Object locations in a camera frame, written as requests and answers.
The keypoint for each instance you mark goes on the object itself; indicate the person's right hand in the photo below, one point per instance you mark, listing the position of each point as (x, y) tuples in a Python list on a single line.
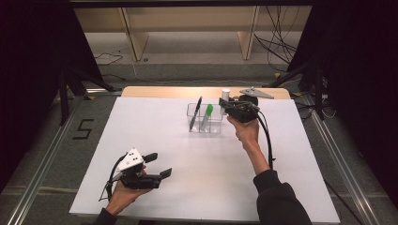
[(247, 132)]

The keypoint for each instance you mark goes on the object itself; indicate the person's left hand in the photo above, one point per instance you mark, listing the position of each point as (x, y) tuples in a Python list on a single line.
[(123, 198)]

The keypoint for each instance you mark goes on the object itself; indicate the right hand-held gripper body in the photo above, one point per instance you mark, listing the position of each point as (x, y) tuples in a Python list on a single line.
[(244, 111)]

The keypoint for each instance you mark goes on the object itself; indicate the white table sheet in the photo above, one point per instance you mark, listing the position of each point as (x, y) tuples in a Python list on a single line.
[(156, 140)]

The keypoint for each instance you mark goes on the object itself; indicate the green highlighter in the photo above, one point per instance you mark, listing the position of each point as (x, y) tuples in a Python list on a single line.
[(207, 114)]

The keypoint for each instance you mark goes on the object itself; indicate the wooden shelf unit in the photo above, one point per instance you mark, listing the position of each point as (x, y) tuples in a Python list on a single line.
[(187, 18)]

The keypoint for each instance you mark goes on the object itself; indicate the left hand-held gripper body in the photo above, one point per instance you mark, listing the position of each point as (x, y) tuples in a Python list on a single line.
[(131, 159)]

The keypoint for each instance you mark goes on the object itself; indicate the black tripod stand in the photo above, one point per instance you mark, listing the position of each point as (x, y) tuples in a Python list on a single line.
[(318, 93), (64, 100)]

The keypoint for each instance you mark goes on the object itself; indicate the black curtain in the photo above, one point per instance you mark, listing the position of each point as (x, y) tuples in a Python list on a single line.
[(359, 78), (31, 78)]

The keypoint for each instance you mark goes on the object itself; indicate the clear plastic organizer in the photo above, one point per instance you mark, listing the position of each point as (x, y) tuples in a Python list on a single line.
[(216, 125)]

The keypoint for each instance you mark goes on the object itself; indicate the aluminium floor rail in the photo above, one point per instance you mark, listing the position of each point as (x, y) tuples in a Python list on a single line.
[(344, 168), (40, 168)]

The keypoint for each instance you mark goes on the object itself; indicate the black pen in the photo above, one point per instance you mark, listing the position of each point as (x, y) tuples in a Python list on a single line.
[(195, 114)]

